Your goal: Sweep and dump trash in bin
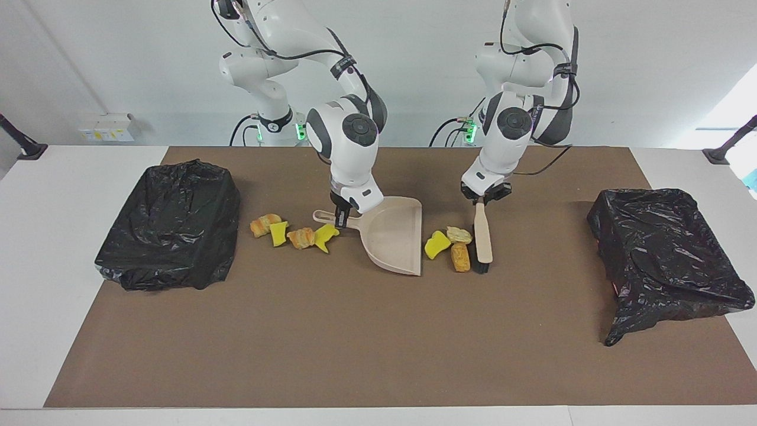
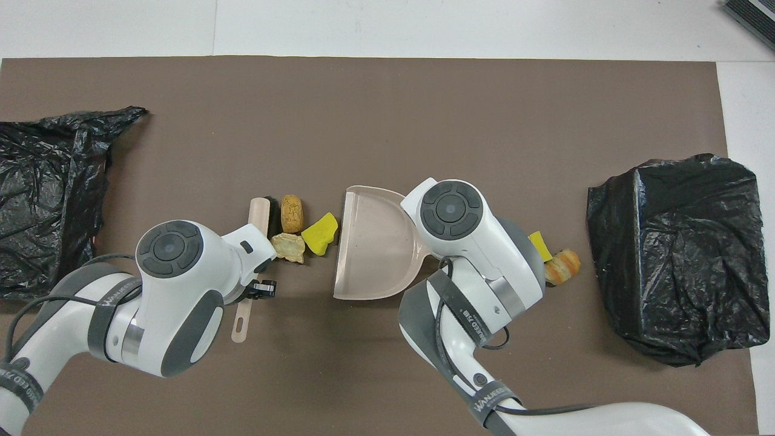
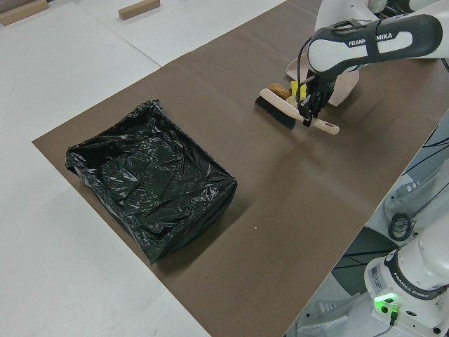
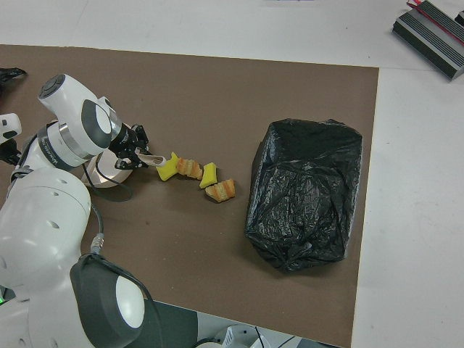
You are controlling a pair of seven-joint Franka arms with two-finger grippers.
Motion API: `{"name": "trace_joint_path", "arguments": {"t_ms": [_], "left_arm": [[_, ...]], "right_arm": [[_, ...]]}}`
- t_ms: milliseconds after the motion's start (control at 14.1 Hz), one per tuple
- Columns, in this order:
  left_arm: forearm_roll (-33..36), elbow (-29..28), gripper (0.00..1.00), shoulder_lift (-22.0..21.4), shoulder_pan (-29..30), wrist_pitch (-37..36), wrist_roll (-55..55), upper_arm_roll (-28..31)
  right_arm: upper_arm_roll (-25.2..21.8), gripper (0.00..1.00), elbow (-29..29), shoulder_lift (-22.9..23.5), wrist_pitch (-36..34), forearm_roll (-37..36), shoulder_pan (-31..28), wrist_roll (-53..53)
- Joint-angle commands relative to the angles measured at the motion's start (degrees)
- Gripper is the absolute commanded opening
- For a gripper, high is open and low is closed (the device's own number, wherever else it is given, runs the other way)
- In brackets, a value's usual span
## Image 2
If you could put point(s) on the yellow sponge piece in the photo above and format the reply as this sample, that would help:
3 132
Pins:
540 247
321 233

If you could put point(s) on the pale cream bread piece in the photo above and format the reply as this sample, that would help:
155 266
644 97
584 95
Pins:
289 247

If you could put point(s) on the beige plastic dustpan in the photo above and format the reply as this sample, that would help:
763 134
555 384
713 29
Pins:
369 254

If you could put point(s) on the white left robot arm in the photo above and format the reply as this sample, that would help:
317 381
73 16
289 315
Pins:
181 290

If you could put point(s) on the brown table mat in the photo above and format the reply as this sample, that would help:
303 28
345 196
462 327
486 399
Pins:
363 121

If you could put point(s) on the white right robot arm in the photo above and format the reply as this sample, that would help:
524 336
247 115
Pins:
472 242

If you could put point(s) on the black trash bag bin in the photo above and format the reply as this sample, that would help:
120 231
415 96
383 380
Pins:
36 181
666 242

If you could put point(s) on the brown oval bread roll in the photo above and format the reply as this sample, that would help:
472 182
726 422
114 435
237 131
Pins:
292 213

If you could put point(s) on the striped croissant toy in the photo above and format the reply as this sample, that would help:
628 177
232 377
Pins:
563 266

